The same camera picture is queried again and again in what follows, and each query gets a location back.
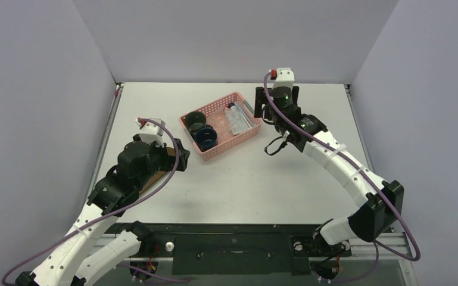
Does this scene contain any dark green mug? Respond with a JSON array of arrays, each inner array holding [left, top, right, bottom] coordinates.
[[185, 111, 207, 135]]

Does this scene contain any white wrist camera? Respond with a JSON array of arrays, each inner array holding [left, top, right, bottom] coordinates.
[[270, 67, 295, 89], [135, 117, 165, 147]]

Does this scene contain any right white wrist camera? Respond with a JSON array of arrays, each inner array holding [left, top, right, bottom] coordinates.
[[270, 67, 295, 89]]

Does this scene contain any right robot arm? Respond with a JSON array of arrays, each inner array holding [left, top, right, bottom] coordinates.
[[254, 86, 404, 254]]

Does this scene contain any aluminium rail frame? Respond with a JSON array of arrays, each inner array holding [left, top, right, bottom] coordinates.
[[348, 232, 413, 260]]

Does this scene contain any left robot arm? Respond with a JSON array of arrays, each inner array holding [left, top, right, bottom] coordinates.
[[15, 135, 190, 285]]

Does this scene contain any dark blue mug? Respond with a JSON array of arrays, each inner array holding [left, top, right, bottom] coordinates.
[[194, 127, 218, 152]]

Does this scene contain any pink perforated plastic basket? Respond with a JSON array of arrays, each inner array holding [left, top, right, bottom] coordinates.
[[179, 92, 262, 161]]

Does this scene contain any brown oval wooden tray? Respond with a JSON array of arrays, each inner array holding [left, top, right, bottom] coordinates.
[[138, 147, 177, 195]]

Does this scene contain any grey tape strip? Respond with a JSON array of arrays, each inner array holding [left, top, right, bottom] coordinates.
[[243, 100, 254, 116]]

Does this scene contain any dark cap toothpaste tube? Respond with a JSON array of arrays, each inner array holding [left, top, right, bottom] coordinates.
[[228, 102, 255, 129]]

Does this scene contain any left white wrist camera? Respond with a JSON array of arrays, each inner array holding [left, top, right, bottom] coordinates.
[[135, 117, 165, 147]]

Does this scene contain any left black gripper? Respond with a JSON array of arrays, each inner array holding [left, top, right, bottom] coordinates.
[[135, 138, 189, 191]]

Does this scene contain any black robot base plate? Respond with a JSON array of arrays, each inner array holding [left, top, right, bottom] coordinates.
[[130, 223, 351, 275]]

